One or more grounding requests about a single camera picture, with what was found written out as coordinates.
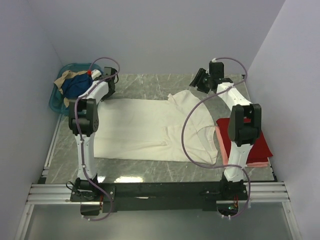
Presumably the cream white t-shirt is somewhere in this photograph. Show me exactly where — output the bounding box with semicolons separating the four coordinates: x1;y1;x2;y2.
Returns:
94;90;218;165

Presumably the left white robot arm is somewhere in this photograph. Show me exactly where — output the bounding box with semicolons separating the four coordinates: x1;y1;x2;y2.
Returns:
68;67;119;202

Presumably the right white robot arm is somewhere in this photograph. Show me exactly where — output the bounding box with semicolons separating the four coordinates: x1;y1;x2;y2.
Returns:
190;57;262;200

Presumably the blue t-shirt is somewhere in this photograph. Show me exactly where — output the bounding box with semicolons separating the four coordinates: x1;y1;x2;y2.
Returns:
61;72;93;99

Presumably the tan t-shirt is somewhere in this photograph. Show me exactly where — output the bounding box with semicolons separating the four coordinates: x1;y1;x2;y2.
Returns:
54;70;91;108

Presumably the teal plastic laundry basket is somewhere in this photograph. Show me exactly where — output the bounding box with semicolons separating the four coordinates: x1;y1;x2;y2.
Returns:
49;62;91;116

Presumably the folded pink t-shirt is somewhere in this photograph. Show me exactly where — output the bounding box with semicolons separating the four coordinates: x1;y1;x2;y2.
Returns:
215;126;269;168

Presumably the folded red t-shirt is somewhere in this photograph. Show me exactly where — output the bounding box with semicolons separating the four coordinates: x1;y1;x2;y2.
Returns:
216;118;273;163

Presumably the black base beam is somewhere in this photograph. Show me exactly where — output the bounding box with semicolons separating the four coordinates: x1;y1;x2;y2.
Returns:
70;181;249;216

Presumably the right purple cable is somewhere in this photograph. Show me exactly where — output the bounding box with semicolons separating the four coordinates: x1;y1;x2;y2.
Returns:
181;56;252;221

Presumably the purple cable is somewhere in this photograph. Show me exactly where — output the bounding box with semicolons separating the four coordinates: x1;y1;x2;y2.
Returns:
181;56;252;221
76;56;121;223

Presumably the aluminium rail frame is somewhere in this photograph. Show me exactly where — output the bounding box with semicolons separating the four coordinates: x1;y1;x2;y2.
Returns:
13;159;303;240

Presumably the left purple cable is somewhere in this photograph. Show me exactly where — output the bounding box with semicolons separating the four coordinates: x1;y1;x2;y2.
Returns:
76;56;121;223

